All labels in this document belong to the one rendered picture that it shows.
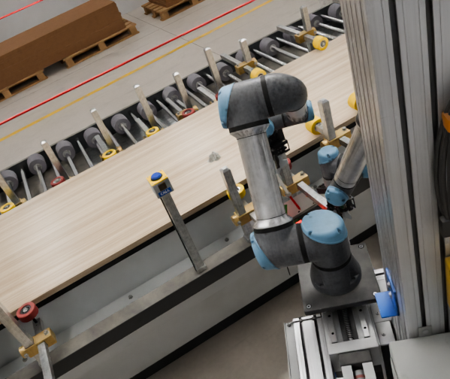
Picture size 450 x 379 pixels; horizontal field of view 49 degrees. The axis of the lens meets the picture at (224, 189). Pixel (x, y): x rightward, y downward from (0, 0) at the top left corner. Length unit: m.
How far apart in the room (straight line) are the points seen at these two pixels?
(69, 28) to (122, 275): 5.65
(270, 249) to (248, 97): 0.42
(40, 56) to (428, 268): 6.97
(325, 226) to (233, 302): 1.43
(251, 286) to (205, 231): 0.51
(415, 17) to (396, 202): 0.31
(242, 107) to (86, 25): 6.42
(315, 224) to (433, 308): 0.42
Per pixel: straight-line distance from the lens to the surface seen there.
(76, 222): 2.50
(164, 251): 2.34
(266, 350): 2.73
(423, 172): 0.86
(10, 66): 7.57
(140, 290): 2.39
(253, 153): 1.37
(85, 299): 2.37
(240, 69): 3.13
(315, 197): 2.11
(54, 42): 7.62
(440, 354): 1.16
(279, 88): 1.35
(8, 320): 2.08
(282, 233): 1.38
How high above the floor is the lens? 2.21
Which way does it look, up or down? 36 degrees down
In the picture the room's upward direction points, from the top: 21 degrees counter-clockwise
